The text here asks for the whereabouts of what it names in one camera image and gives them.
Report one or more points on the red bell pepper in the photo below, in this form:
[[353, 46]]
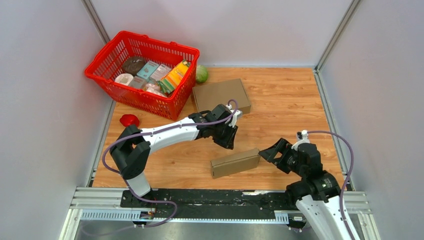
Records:
[[129, 119]]

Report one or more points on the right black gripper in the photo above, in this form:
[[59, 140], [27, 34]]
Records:
[[282, 146]]

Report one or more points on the grey pink box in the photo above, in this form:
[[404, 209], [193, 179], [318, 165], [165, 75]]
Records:
[[138, 83]]

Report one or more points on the aluminium frame post left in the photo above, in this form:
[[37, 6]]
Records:
[[93, 14]]

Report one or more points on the grey small box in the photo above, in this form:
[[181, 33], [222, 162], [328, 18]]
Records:
[[161, 71]]

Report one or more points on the green carton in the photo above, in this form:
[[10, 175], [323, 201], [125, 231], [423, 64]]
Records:
[[165, 86]]

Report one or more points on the green cabbage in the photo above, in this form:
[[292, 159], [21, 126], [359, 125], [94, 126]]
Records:
[[201, 75]]

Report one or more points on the aluminium frame post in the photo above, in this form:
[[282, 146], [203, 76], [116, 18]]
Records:
[[352, 8], [93, 14]]

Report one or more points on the small cardboard sheet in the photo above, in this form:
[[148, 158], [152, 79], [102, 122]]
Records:
[[234, 163]]

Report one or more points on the teal small box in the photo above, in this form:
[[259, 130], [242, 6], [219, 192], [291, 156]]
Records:
[[147, 70]]

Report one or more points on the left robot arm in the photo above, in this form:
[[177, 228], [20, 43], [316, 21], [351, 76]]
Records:
[[130, 152]]

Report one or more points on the large brown cardboard box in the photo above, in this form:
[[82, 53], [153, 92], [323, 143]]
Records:
[[208, 96]]

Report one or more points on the yellow orange juice carton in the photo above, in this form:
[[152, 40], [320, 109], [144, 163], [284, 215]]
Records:
[[176, 75]]

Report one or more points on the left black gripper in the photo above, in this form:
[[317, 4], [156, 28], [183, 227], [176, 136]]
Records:
[[228, 142]]

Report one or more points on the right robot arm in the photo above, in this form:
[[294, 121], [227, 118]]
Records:
[[317, 194]]

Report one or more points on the red plastic shopping basket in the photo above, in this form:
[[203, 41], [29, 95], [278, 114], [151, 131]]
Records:
[[107, 65]]

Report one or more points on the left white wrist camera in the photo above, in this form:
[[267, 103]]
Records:
[[235, 116]]

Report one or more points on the pink white packet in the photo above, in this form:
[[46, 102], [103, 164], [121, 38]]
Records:
[[154, 88]]

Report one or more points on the white round roll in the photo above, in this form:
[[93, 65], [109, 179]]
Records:
[[124, 79]]

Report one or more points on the aluminium frame post right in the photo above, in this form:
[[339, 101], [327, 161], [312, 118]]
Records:
[[352, 8]]

